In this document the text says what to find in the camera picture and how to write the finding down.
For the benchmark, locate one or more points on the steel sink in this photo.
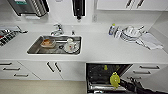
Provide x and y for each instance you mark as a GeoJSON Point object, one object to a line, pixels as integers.
{"type": "Point", "coordinates": [53, 50]}

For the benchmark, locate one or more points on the chrome faucet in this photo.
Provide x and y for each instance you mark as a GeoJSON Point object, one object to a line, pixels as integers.
{"type": "Point", "coordinates": [57, 30]}

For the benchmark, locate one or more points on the white wall cabinet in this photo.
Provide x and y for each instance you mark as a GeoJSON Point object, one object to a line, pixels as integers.
{"type": "Point", "coordinates": [133, 4]}

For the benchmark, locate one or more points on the silver paper towel dispenser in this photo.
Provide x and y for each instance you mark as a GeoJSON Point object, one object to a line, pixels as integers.
{"type": "Point", "coordinates": [28, 6]}

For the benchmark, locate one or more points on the white cup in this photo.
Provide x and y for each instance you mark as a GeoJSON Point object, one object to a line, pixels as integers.
{"type": "Point", "coordinates": [71, 46]}

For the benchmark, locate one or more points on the stack of white dishes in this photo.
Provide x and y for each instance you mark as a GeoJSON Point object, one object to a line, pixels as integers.
{"type": "Point", "coordinates": [131, 33]}

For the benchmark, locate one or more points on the black soap dispenser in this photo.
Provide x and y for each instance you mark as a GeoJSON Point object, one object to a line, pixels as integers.
{"type": "Point", "coordinates": [78, 8]}

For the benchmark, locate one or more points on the yellow perforated colander bowl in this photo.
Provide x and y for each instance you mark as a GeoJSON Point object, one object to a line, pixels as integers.
{"type": "Point", "coordinates": [115, 80]}

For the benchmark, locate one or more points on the open steel dishwasher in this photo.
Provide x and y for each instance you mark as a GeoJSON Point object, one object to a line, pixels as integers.
{"type": "Point", "coordinates": [98, 78]}

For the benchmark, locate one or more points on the orange bowl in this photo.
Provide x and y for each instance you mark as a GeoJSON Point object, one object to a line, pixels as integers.
{"type": "Point", "coordinates": [47, 42]}

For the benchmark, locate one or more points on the blue dish soap bottle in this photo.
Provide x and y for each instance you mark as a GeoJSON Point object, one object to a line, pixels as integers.
{"type": "Point", "coordinates": [112, 30]}

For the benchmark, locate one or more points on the white wall outlet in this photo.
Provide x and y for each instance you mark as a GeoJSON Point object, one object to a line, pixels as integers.
{"type": "Point", "coordinates": [94, 17]}

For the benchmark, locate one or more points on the white counter cabinet row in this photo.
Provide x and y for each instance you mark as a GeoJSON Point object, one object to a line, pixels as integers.
{"type": "Point", "coordinates": [40, 70]}

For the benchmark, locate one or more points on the dish drying rack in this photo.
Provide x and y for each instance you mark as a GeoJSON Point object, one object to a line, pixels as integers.
{"type": "Point", "coordinates": [10, 36]}

